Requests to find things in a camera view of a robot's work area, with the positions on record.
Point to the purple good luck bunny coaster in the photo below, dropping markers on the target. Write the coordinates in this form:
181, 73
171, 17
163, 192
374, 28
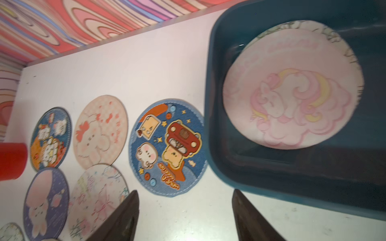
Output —
46, 205

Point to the dark blue cartoon animals coaster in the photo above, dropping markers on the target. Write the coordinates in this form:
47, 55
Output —
51, 139

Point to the pink unicorn coaster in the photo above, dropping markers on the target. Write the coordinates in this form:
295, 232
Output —
291, 89

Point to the pink line flowers coaster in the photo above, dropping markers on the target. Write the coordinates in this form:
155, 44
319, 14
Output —
96, 195

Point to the blue denim bear coaster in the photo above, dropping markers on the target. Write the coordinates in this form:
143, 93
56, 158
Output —
166, 147

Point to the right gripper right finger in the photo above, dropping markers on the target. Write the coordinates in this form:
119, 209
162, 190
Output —
250, 223

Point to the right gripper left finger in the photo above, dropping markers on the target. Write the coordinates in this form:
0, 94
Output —
121, 224

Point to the teal plastic storage box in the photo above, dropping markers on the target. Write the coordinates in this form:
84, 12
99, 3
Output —
346, 173

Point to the pink checkered bunny coaster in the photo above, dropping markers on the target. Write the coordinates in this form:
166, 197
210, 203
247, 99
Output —
100, 132

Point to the red plastic cup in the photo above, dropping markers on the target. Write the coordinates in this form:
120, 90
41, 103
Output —
13, 159

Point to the white green flowers coaster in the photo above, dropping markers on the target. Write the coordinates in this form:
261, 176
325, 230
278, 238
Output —
11, 232

